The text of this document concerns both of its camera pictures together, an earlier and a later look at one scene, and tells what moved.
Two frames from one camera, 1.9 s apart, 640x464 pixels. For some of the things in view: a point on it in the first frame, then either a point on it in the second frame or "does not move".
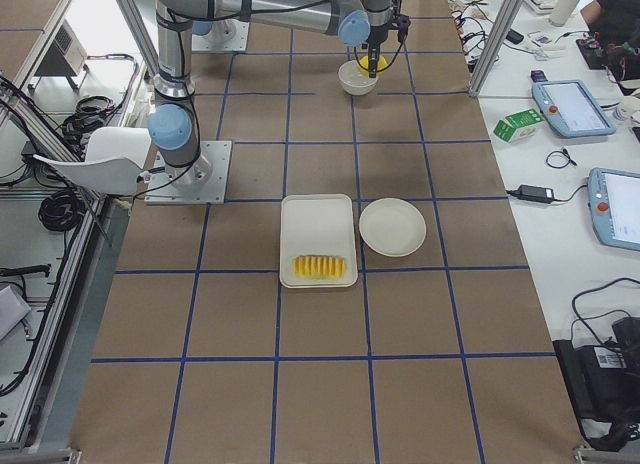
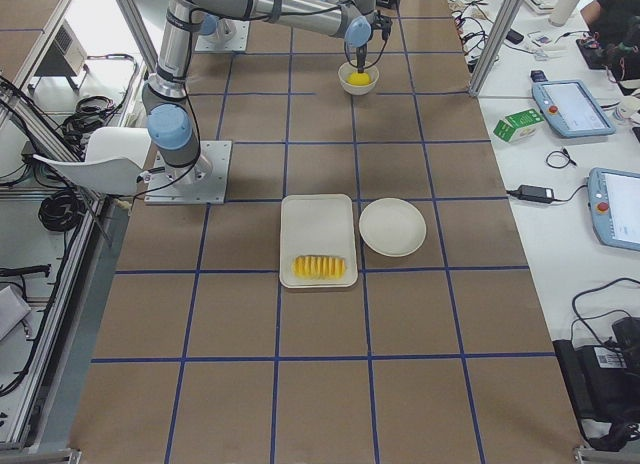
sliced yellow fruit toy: (319, 267) does not move
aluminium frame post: (509, 10) does not move
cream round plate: (392, 227) does not move
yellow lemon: (381, 64) → (359, 78)
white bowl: (354, 80) does not move
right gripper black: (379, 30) → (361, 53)
